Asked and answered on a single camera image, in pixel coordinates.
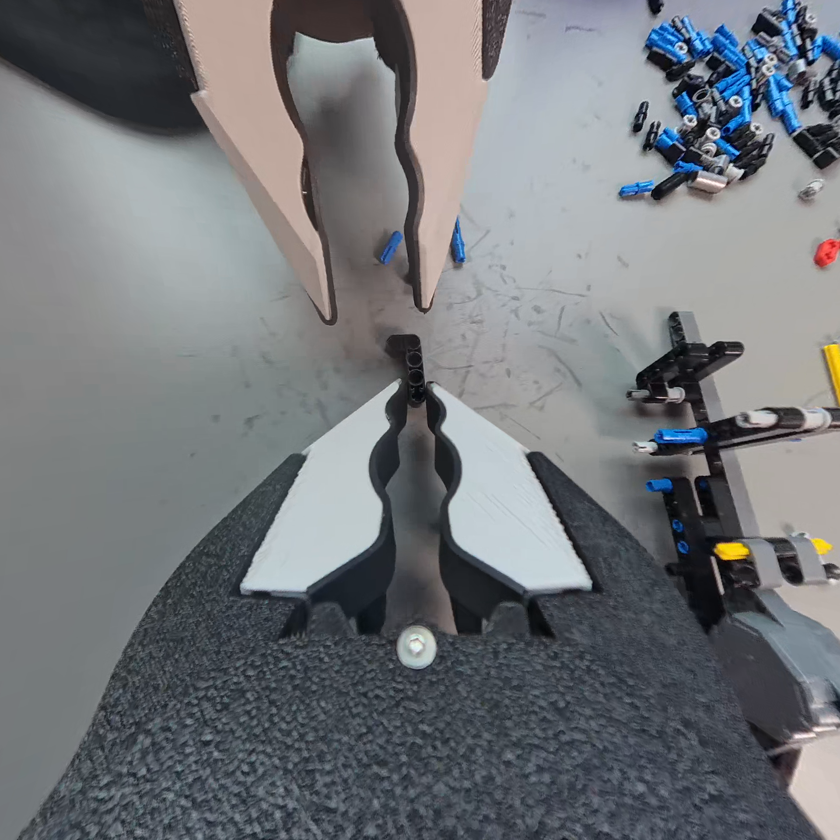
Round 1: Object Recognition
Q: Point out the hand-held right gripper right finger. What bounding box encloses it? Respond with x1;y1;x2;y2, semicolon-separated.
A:
425;382;593;636

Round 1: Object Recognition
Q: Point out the black building beam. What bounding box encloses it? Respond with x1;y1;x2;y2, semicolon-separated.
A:
386;334;426;409

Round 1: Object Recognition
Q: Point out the pile of blue black pins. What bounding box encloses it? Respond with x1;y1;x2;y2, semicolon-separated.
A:
645;0;840;173

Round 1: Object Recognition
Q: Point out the grey and black tool cluster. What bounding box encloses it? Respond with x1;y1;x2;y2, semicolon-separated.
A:
625;311;840;788

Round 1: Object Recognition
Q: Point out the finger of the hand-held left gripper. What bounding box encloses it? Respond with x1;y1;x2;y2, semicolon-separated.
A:
392;0;488;314
174;0;337;324

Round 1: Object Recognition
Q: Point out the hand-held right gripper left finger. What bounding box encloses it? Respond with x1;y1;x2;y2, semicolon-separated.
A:
239;379;408;634

